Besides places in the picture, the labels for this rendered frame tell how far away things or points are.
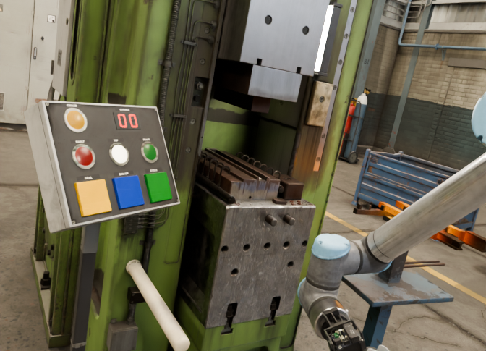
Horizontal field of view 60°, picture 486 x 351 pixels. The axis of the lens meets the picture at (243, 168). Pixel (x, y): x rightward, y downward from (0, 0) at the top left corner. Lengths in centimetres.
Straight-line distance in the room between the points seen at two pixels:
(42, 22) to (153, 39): 521
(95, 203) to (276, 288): 86
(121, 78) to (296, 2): 72
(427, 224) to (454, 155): 869
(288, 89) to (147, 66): 46
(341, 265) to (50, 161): 73
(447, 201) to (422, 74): 944
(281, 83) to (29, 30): 536
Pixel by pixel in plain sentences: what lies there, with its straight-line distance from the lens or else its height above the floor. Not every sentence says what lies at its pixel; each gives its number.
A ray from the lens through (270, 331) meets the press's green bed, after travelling 174.
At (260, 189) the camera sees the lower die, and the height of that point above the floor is 95.
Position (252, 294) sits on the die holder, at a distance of 159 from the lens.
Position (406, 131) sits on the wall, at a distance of 1043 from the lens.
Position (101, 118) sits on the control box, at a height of 117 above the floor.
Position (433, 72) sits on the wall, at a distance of 1027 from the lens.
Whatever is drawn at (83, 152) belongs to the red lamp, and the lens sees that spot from 102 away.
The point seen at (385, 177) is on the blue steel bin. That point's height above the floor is 46.
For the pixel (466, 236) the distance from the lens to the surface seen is 173.
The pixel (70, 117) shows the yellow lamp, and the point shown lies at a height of 117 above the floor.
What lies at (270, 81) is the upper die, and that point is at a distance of 141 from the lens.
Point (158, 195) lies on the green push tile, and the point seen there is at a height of 99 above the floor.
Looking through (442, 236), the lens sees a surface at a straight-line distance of 163.
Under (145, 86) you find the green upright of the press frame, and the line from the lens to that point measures 138.
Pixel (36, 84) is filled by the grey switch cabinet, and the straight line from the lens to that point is 658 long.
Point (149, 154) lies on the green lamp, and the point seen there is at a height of 108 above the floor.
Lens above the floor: 133
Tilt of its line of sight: 12 degrees down
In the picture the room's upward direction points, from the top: 11 degrees clockwise
